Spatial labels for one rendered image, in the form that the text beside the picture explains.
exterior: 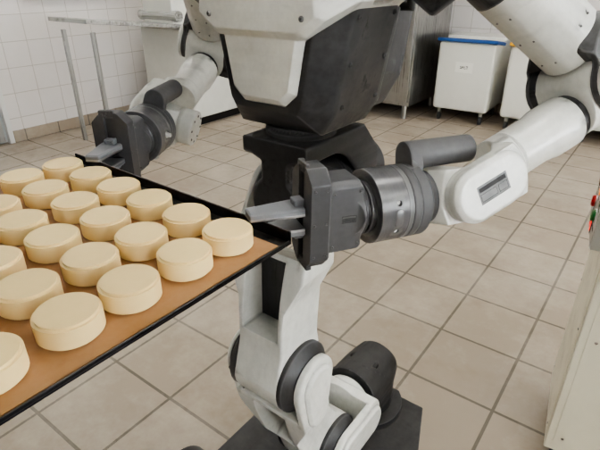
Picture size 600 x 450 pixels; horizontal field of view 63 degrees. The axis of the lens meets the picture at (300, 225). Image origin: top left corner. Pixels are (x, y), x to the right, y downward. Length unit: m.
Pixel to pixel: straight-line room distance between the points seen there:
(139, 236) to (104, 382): 1.48
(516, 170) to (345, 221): 0.22
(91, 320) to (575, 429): 1.40
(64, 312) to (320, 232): 0.26
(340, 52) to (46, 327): 0.48
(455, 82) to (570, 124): 4.30
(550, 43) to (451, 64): 4.29
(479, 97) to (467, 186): 4.39
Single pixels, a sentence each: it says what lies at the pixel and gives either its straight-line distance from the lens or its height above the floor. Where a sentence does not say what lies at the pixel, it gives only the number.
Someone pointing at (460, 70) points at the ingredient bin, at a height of 0.49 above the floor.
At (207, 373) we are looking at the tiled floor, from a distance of 1.88.
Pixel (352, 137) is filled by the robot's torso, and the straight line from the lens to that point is 0.84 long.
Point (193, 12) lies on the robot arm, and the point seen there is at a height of 1.22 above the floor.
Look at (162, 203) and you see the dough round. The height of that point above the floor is 1.06.
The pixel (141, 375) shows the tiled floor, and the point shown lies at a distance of 1.93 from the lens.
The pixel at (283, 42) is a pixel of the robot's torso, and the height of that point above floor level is 1.21.
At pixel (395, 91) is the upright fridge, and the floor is 0.28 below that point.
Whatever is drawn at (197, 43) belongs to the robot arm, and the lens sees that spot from 1.12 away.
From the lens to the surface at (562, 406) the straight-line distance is 1.57.
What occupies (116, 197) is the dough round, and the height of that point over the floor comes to 1.06.
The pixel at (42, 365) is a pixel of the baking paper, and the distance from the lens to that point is 0.40.
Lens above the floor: 1.29
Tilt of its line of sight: 27 degrees down
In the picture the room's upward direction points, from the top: straight up
